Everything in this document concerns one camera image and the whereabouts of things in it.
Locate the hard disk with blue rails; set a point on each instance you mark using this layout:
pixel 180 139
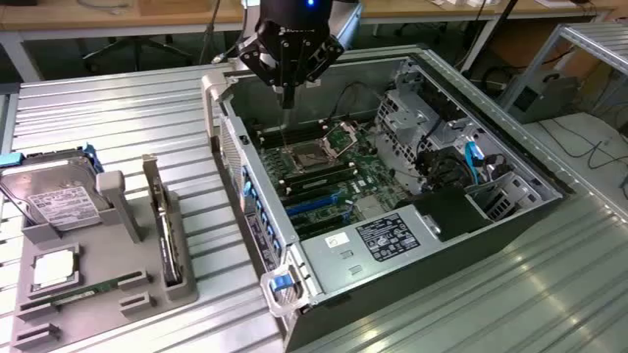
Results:
pixel 54 198

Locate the long black expansion slot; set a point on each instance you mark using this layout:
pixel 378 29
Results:
pixel 311 196
pixel 324 229
pixel 319 222

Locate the blue expansion slot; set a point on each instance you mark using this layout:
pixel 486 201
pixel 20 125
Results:
pixel 314 206

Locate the blue case release latch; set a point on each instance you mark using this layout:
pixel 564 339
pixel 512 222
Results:
pixel 280 283

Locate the grey control box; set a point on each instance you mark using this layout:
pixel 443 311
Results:
pixel 550 99

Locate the metal socket cover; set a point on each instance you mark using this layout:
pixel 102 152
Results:
pixel 340 138

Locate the grey printed parts rack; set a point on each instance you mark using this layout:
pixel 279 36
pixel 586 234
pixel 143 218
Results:
pixel 98 264

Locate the aluminium profile frame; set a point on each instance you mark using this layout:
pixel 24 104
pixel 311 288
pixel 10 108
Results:
pixel 588 36

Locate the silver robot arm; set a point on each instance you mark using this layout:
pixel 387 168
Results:
pixel 350 22

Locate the perforated steel disk bay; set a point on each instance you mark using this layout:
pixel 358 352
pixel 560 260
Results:
pixel 402 121

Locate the slotted steel disk bay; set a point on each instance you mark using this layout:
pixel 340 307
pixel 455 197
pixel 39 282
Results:
pixel 506 200

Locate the green graphics card with bracket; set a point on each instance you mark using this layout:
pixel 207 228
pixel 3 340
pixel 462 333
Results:
pixel 170 235

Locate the black office chair base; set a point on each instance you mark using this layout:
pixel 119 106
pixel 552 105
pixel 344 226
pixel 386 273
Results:
pixel 139 43

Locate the green motherboard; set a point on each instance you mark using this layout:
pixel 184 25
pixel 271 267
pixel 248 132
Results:
pixel 363 176

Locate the brown wooden panel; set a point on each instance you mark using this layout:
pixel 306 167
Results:
pixel 530 40

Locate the black RAM slot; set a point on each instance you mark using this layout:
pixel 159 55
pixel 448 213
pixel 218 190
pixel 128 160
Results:
pixel 318 174
pixel 304 138
pixel 314 170
pixel 304 127
pixel 304 132
pixel 304 123

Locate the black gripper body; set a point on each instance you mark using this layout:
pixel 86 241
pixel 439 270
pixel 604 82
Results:
pixel 295 22

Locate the grey open PC case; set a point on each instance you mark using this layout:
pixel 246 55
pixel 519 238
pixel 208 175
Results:
pixel 491 276

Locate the wooden top desk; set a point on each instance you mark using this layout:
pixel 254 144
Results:
pixel 416 11
pixel 50 18

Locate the CPU socket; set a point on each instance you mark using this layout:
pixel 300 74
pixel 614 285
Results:
pixel 310 158

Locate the silver power supply unit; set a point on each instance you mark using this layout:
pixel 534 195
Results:
pixel 343 264

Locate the thin metal locking lever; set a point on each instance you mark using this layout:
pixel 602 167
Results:
pixel 284 137

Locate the silver CPU chip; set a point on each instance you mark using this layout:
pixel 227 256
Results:
pixel 54 270

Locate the green RAM stick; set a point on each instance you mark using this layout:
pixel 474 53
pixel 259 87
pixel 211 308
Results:
pixel 98 288
pixel 322 182

